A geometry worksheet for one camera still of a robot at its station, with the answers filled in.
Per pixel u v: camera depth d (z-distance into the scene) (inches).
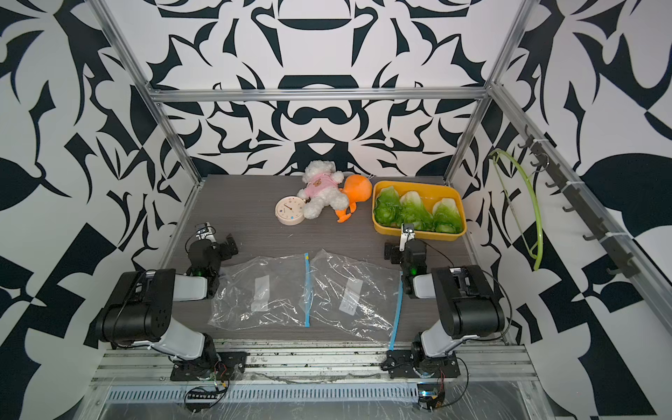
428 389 28.1
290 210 41.6
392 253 34.3
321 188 41.5
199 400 28.6
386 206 38.4
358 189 43.4
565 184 23.3
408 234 32.1
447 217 37.9
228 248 34.0
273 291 34.4
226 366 28.9
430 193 44.9
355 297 33.6
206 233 31.9
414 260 28.7
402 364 29.3
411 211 38.6
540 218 26.4
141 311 17.8
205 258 28.8
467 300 18.8
